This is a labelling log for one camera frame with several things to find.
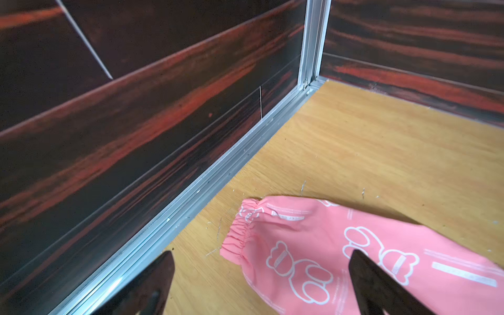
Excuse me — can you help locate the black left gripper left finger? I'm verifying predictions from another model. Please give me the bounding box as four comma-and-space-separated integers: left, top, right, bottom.
93, 251, 175, 315

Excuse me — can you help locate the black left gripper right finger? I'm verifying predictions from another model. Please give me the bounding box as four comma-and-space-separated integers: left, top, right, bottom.
349, 249, 433, 315

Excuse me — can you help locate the pink printed jacket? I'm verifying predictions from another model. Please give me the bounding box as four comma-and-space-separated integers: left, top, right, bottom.
219, 196, 504, 315

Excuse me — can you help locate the aluminium left floor rail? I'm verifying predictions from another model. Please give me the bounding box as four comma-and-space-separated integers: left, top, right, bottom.
52, 76, 327, 314

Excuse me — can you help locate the aluminium left corner post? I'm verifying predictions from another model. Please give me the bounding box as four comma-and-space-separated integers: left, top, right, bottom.
297, 0, 332, 89

